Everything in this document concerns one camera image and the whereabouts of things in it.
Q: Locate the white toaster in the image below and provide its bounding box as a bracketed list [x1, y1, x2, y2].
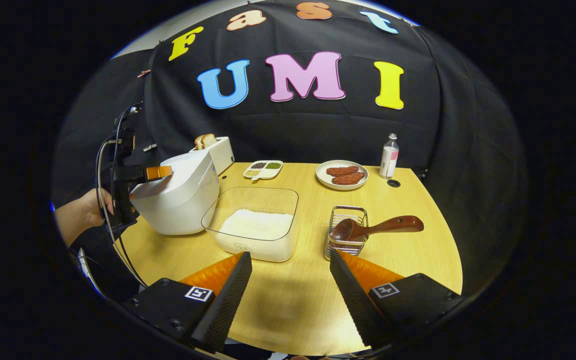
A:
[190, 136, 236, 176]

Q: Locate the metal wire chopstick holder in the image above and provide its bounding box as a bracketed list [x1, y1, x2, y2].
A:
[324, 205, 369, 262]

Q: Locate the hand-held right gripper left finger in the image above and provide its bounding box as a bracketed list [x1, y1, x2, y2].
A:
[122, 251, 253, 355]

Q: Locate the brown wooden spoon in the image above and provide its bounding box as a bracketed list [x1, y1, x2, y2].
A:
[330, 215, 425, 243]

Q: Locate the white rice cooker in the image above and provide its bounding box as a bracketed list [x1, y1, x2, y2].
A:
[129, 149, 220, 236]

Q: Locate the clear plastic container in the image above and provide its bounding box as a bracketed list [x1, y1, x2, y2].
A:
[201, 186, 300, 263]

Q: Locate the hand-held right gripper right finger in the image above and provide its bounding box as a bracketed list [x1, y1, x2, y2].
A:
[329, 249, 466, 351]

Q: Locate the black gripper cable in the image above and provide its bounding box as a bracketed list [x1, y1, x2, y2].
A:
[94, 137, 150, 290]

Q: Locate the white round plate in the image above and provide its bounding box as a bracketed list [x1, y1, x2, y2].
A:
[315, 159, 369, 191]

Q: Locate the white divided grain dish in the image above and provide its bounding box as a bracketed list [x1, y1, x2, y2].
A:
[243, 160, 284, 181]

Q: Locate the clear bottle with pink label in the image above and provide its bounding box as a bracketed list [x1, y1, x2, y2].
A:
[379, 133, 400, 180]

